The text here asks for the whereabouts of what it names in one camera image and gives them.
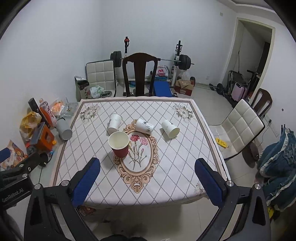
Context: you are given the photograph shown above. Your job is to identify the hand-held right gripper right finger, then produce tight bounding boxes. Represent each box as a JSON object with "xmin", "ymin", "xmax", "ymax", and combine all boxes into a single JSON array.
[{"xmin": 194, "ymin": 158, "xmax": 271, "ymax": 241}]

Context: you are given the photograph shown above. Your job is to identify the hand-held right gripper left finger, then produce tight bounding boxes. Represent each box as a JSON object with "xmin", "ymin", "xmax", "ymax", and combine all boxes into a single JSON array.
[{"xmin": 24, "ymin": 157, "xmax": 101, "ymax": 241}]

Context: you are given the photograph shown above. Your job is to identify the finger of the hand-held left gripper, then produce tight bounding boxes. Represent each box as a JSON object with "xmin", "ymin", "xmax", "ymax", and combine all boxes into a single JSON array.
[
  {"xmin": 0, "ymin": 148, "xmax": 11, "ymax": 164},
  {"xmin": 3, "ymin": 152, "xmax": 44, "ymax": 178}
]

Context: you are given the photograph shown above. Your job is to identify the person's left forearm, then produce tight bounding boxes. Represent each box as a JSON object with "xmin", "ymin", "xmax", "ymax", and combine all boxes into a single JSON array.
[{"xmin": 0, "ymin": 210, "xmax": 24, "ymax": 241}]

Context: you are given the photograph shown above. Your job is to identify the red paper cup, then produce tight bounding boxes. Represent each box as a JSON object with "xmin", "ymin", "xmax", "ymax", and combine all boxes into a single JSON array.
[{"xmin": 109, "ymin": 131, "xmax": 130, "ymax": 158}]

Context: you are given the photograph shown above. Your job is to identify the white paper cup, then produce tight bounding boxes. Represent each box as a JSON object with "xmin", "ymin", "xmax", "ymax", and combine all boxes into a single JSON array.
[
  {"xmin": 135, "ymin": 118, "xmax": 155, "ymax": 135},
  {"xmin": 161, "ymin": 119, "xmax": 180, "ymax": 139},
  {"xmin": 107, "ymin": 113, "xmax": 123, "ymax": 136}
]

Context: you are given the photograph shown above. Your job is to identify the printed snack packet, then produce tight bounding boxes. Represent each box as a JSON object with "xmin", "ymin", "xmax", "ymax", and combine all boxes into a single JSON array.
[{"xmin": 0, "ymin": 140, "xmax": 28, "ymax": 171}]

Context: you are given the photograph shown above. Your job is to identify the orange box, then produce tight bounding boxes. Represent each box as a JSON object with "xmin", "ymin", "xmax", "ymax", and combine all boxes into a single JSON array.
[{"xmin": 31, "ymin": 122, "xmax": 56, "ymax": 154}]

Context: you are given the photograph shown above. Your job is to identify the table with patterned tablecloth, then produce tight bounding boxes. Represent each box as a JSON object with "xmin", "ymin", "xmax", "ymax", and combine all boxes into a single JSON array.
[{"xmin": 50, "ymin": 96, "xmax": 232, "ymax": 209}]

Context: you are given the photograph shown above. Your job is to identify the orange plastic bag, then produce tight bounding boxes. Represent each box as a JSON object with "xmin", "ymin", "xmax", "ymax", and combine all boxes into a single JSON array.
[{"xmin": 19, "ymin": 111, "xmax": 42, "ymax": 140}]

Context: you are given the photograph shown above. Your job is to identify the yellow flat item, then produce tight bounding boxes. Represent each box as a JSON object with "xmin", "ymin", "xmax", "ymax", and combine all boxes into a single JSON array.
[{"xmin": 215, "ymin": 137, "xmax": 228, "ymax": 149}]

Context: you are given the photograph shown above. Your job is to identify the grey cylindrical bin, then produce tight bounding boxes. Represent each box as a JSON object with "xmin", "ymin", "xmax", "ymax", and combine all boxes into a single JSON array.
[{"xmin": 56, "ymin": 117, "xmax": 73, "ymax": 141}]

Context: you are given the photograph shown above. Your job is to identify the red drink bottle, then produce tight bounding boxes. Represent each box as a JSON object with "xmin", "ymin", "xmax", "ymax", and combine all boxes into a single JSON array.
[{"xmin": 39, "ymin": 99, "xmax": 57, "ymax": 128}]

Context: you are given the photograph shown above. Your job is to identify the orange snack bag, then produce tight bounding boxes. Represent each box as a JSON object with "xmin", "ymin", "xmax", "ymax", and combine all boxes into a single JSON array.
[{"xmin": 50, "ymin": 100, "xmax": 65, "ymax": 117}]

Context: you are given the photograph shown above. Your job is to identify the white padded chair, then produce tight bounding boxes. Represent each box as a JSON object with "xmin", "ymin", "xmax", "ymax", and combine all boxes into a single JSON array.
[
  {"xmin": 85, "ymin": 60, "xmax": 117, "ymax": 98},
  {"xmin": 209, "ymin": 99, "xmax": 265, "ymax": 163}
]

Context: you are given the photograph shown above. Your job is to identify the clear plastic container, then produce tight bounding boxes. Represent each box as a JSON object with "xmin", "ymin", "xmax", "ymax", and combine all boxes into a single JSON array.
[{"xmin": 61, "ymin": 102, "xmax": 79, "ymax": 119}]

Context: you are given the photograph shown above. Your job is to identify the blue denim cloth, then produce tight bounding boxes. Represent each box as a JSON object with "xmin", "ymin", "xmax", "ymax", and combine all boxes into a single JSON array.
[{"xmin": 257, "ymin": 128, "xmax": 296, "ymax": 212}]

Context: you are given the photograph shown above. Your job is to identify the open printed carton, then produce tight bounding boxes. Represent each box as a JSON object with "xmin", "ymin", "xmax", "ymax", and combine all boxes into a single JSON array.
[{"xmin": 74, "ymin": 76, "xmax": 91, "ymax": 100}]

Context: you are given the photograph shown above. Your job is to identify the green and white plastic bag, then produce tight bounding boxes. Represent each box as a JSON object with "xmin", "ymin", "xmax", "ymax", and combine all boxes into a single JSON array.
[{"xmin": 90, "ymin": 85, "xmax": 105, "ymax": 99}]

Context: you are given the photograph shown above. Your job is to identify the pink suitcase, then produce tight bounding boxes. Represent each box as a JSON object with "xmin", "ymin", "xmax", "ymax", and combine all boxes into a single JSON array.
[{"xmin": 232, "ymin": 82, "xmax": 249, "ymax": 103}]

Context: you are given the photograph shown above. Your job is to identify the small black barbell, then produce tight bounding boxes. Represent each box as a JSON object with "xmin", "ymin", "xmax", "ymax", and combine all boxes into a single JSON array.
[{"xmin": 209, "ymin": 83, "xmax": 225, "ymax": 95}]

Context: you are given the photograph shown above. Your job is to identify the brown cardboard box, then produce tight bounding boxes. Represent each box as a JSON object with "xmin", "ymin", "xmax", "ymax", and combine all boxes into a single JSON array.
[{"xmin": 174, "ymin": 77, "xmax": 195, "ymax": 97}]

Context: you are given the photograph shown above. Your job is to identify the dark wooden chair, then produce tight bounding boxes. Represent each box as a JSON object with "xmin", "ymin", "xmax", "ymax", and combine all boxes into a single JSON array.
[
  {"xmin": 122, "ymin": 53, "xmax": 159, "ymax": 97},
  {"xmin": 250, "ymin": 88, "xmax": 273, "ymax": 119}
]

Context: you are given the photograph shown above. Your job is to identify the blue weight bench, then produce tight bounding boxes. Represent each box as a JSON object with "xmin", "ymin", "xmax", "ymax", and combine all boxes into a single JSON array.
[{"xmin": 154, "ymin": 81, "xmax": 174, "ymax": 97}]

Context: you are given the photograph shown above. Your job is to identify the folded black cart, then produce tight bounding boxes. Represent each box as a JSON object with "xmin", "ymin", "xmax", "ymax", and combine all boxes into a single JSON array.
[{"xmin": 228, "ymin": 71, "xmax": 244, "ymax": 96}]

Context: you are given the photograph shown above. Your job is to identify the black scooter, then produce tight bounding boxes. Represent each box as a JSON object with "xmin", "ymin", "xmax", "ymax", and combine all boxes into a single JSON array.
[{"xmin": 246, "ymin": 70, "xmax": 261, "ymax": 93}]

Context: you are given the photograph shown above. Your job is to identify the red and white plastic bag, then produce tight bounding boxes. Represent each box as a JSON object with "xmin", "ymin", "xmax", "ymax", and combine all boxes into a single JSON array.
[{"xmin": 155, "ymin": 65, "xmax": 169, "ymax": 78}]

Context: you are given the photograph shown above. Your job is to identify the white barbell rack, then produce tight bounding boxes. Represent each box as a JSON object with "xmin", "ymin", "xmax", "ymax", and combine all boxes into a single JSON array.
[{"xmin": 123, "ymin": 36, "xmax": 183, "ymax": 87}]

